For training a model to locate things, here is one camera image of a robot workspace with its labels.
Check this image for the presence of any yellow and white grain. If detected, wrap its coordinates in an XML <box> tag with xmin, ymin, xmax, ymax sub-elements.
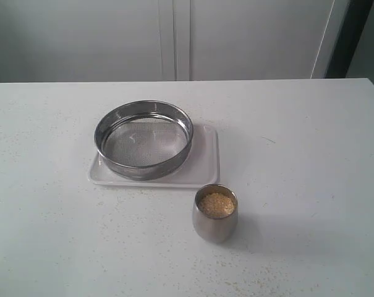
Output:
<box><xmin>198</xmin><ymin>193</ymin><xmax>236</xmax><ymax>218</ymax></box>

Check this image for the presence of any stainless steel cup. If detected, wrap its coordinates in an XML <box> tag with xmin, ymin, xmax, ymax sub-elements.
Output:
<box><xmin>192</xmin><ymin>184</ymin><xmax>239</xmax><ymax>243</ymax></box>

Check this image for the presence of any round steel mesh sieve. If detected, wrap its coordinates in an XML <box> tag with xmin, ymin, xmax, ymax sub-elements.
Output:
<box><xmin>94</xmin><ymin>100</ymin><xmax>194</xmax><ymax>181</ymax></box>

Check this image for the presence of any white rectangular plastic tray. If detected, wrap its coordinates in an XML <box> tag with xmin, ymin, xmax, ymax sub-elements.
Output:
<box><xmin>87</xmin><ymin>124</ymin><xmax>220</xmax><ymax>189</ymax></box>

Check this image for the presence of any white cabinet with doors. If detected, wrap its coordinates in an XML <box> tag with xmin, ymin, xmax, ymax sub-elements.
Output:
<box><xmin>0</xmin><ymin>1</ymin><xmax>349</xmax><ymax>82</ymax></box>

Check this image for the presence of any dark vertical post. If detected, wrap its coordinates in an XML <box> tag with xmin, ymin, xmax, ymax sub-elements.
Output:
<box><xmin>325</xmin><ymin>1</ymin><xmax>374</xmax><ymax>82</ymax></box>

